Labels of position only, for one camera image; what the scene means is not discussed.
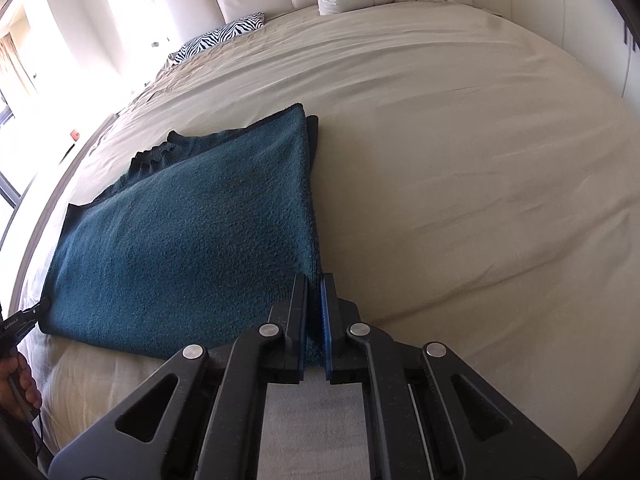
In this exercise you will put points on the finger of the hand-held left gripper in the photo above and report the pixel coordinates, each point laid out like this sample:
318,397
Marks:
36,309

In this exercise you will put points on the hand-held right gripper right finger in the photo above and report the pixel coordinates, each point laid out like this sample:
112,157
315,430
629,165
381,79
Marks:
327,320

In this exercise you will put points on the dark teal knit sweater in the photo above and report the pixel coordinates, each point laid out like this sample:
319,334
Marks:
190,240

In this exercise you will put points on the bed with beige sheet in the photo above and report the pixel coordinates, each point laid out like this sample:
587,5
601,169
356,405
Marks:
450,160

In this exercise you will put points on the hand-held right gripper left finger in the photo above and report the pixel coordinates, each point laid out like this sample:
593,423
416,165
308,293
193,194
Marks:
295,320

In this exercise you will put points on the zebra print pillow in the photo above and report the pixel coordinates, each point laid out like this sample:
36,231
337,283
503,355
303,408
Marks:
220,37

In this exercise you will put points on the person's left hand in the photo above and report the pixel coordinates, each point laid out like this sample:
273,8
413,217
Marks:
17,382

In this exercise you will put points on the white wardrobe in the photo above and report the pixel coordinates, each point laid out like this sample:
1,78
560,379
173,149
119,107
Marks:
550,0

